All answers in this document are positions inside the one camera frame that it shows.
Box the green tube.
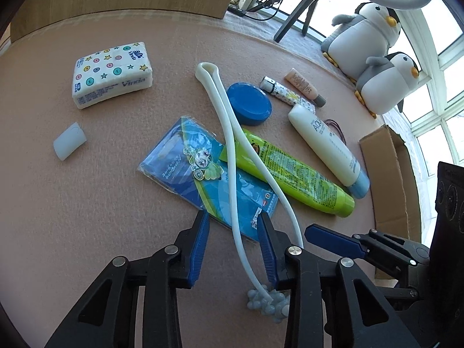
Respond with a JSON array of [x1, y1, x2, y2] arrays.
[[218, 128, 356, 219]]

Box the white sunscreen bottle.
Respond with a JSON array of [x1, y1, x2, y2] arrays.
[[288, 104, 370, 199]]

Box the white tissue pack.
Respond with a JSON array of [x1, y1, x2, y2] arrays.
[[72, 42, 153, 109]]

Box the beige cosmetic tube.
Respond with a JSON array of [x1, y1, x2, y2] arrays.
[[285, 68, 326, 108]]

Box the white massage stick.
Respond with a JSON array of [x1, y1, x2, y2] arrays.
[[194, 61, 305, 324]]

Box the large penguin plush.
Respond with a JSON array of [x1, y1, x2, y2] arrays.
[[321, 2, 402, 80]]

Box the small white plastic cap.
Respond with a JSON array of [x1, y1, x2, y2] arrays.
[[53, 122, 86, 161]]

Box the blue round jar lid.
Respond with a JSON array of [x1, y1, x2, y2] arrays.
[[226, 82, 272, 126]]

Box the patterned small tube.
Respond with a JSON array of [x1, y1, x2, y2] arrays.
[[260, 76, 315, 113]]

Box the small penguin plush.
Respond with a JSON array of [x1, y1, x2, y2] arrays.
[[355, 52, 419, 119]]

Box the blue cartoon packet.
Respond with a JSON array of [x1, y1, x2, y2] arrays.
[[138, 116, 278, 241]]

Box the black tripod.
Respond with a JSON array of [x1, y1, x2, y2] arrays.
[[273, 0, 318, 42]]

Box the black camera box right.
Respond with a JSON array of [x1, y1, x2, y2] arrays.
[[431, 162, 463, 256]]

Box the black power strip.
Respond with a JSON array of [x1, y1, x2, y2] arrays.
[[227, 5, 246, 17]]

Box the cardboard box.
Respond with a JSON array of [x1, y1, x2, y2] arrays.
[[359, 125, 422, 243]]

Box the dark red hair ties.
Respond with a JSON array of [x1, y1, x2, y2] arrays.
[[324, 118, 348, 146]]

